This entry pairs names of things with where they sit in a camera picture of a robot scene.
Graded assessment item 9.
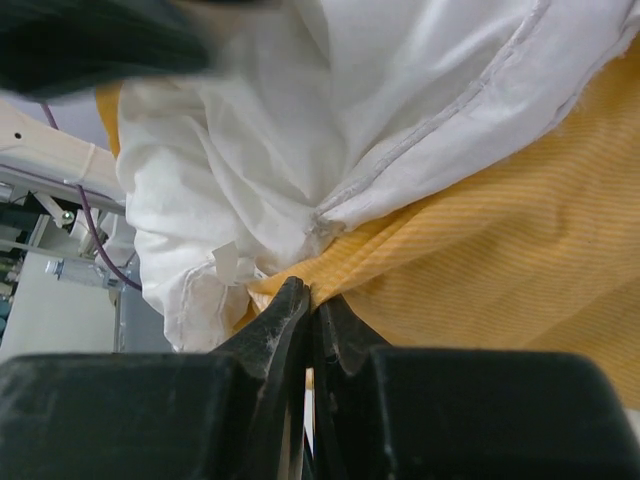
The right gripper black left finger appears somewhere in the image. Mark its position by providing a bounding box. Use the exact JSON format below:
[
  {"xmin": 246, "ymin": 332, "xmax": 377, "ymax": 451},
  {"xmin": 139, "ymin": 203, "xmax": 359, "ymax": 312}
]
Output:
[{"xmin": 1, "ymin": 277, "xmax": 310, "ymax": 479}]

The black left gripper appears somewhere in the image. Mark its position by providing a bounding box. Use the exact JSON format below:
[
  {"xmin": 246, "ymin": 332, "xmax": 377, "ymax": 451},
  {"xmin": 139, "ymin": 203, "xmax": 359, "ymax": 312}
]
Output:
[{"xmin": 1, "ymin": 0, "xmax": 212, "ymax": 98}]

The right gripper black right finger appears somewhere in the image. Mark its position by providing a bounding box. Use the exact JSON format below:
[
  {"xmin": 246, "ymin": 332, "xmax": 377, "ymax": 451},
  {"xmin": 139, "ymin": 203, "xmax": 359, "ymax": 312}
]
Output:
[{"xmin": 313, "ymin": 297, "xmax": 639, "ymax": 479}]

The blue yellow Mickey pillowcase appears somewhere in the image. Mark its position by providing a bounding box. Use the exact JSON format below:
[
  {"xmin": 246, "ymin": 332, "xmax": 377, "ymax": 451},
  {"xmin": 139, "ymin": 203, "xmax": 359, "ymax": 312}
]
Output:
[{"xmin": 96, "ymin": 46, "xmax": 639, "ymax": 408}]

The white pillow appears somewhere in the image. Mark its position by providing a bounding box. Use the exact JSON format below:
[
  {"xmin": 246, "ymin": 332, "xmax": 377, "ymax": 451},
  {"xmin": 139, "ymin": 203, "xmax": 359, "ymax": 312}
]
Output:
[{"xmin": 116, "ymin": 1, "xmax": 639, "ymax": 352}]

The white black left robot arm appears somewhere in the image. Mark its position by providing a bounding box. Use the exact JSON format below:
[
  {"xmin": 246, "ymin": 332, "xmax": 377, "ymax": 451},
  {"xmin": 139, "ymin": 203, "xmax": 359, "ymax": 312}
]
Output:
[{"xmin": 1, "ymin": 1, "xmax": 209, "ymax": 211}]

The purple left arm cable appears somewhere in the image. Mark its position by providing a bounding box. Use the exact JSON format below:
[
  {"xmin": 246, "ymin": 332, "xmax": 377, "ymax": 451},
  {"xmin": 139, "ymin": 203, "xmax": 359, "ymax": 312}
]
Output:
[{"xmin": 39, "ymin": 102, "xmax": 144, "ymax": 291}]

